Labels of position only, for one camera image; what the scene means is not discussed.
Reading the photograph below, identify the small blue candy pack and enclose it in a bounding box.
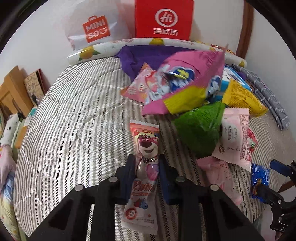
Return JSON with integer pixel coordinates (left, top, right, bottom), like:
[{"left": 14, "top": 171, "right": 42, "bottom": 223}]
[{"left": 251, "top": 163, "right": 270, "bottom": 203}]

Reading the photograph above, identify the pink bear lollipop pack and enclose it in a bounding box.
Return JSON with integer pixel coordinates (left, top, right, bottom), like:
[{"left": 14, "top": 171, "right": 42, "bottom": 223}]
[{"left": 121, "top": 120, "right": 159, "bottom": 235}]

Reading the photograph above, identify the light pink label pack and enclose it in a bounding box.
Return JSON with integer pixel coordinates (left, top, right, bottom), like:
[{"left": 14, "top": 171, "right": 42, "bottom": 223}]
[{"left": 212, "top": 108, "right": 251, "bottom": 172}]

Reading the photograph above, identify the green snack bag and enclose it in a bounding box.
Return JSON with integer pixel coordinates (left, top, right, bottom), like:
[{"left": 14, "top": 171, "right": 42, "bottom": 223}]
[{"left": 174, "top": 101, "right": 226, "bottom": 157}]

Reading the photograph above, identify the yellow triangular snack bag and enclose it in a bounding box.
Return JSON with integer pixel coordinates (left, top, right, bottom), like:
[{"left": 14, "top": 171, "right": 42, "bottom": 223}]
[{"left": 222, "top": 78, "right": 268, "bottom": 117}]

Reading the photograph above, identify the pink cartoon candy pack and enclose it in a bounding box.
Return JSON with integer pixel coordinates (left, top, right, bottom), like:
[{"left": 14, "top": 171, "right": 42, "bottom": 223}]
[{"left": 120, "top": 63, "right": 159, "bottom": 103}]

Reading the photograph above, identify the pink yellow snack bag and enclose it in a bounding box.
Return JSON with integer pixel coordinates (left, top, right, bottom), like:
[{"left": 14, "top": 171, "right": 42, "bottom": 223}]
[{"left": 142, "top": 50, "right": 226, "bottom": 115}]

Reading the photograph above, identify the lychee jelly pack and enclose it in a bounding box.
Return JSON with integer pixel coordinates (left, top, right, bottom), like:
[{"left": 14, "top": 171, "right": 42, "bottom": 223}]
[{"left": 247, "top": 128, "right": 258, "bottom": 153}]

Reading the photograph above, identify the pale pink peach pack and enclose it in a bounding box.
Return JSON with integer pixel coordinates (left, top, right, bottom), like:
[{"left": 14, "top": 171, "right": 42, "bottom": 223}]
[{"left": 197, "top": 156, "right": 242, "bottom": 205}]

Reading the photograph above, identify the striped quilted table cover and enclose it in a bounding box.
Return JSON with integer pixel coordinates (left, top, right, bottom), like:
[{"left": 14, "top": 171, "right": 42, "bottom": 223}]
[{"left": 14, "top": 57, "right": 293, "bottom": 240}]

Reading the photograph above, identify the grey checked folded cloth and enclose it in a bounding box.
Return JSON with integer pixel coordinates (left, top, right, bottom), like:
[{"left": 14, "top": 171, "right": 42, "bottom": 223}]
[{"left": 231, "top": 64, "right": 290, "bottom": 131}]

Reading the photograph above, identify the purple towel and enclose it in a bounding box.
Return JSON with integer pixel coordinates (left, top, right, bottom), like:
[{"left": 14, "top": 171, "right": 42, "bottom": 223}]
[{"left": 114, "top": 45, "right": 192, "bottom": 82}]

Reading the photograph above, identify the brown patterned book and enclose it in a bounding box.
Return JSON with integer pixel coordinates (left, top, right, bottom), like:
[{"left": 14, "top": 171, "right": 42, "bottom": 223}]
[{"left": 23, "top": 69, "right": 50, "bottom": 107}]

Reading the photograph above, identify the lemon print paper roll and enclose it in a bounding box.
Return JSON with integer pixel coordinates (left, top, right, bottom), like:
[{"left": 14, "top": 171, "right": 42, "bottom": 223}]
[{"left": 67, "top": 37, "right": 247, "bottom": 68}]

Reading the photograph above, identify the wooden rack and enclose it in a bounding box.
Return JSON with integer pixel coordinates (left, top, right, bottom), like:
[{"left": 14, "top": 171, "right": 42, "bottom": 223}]
[{"left": 1, "top": 66, "right": 33, "bottom": 120}]

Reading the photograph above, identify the red Haidilao paper bag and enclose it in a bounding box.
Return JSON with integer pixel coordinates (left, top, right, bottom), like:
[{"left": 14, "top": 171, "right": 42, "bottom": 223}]
[{"left": 135, "top": 0, "right": 194, "bottom": 41}]

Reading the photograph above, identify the white Miniso plastic bag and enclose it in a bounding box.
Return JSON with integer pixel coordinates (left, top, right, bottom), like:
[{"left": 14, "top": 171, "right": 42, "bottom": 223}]
[{"left": 60, "top": 1, "right": 132, "bottom": 50}]

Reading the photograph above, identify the brown wooden door frame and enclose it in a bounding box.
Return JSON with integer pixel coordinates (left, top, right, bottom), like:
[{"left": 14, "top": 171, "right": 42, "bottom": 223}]
[{"left": 236, "top": 1, "right": 254, "bottom": 58}]

